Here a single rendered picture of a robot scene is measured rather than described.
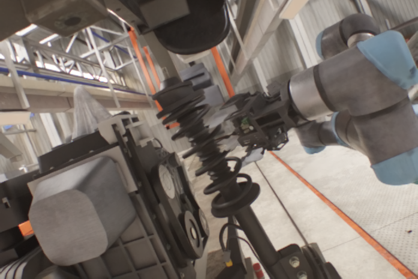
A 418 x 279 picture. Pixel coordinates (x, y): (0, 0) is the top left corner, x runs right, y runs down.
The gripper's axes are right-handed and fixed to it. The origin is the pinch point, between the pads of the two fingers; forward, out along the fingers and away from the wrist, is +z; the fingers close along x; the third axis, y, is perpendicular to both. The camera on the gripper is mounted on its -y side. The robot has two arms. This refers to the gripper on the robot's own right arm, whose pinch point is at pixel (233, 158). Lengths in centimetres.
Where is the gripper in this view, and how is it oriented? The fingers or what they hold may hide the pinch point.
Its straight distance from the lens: 62.2
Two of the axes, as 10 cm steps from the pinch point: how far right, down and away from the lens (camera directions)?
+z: -6.8, 4.6, -5.7
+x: 4.1, 8.9, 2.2
